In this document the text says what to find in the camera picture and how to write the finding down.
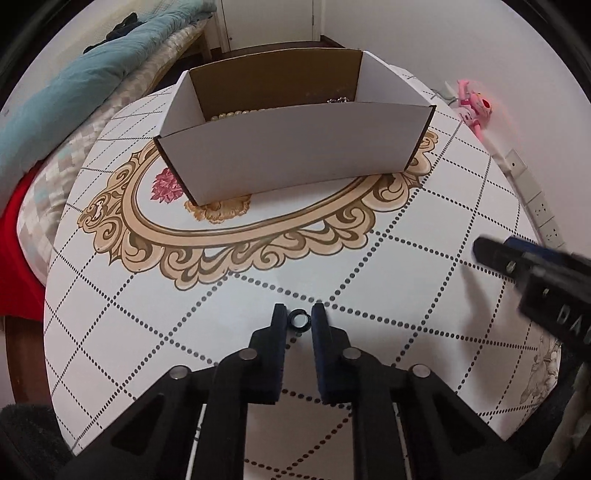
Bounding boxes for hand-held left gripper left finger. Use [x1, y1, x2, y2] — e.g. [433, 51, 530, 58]
[55, 303, 288, 480]

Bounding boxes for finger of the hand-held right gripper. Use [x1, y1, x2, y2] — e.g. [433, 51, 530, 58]
[504, 235, 591, 268]
[473, 236, 533, 283]

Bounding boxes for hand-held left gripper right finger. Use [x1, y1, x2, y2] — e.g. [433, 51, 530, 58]
[311, 302, 542, 480]

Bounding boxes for white cardboard box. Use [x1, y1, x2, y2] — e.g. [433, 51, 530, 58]
[154, 48, 437, 208]

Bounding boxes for beige beaded bracelet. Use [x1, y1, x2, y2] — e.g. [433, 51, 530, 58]
[209, 107, 279, 123]

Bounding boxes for white power strip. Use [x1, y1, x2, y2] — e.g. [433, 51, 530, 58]
[495, 148, 567, 251]

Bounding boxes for white diamond patterned tablecloth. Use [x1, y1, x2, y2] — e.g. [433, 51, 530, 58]
[43, 59, 567, 480]

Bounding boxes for pink plush toy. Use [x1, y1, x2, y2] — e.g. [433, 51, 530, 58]
[456, 79, 493, 136]

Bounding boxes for red blanket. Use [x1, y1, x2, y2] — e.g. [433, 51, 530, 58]
[0, 179, 48, 320]

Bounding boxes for white door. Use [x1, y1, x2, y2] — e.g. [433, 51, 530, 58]
[217, 0, 325, 52]

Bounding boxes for light blue quilt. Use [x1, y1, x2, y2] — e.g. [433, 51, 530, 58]
[0, 0, 218, 180]

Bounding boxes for black clothing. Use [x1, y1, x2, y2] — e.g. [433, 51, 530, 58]
[83, 12, 140, 53]

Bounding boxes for wooden bed frame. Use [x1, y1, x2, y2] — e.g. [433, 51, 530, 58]
[198, 27, 214, 64]

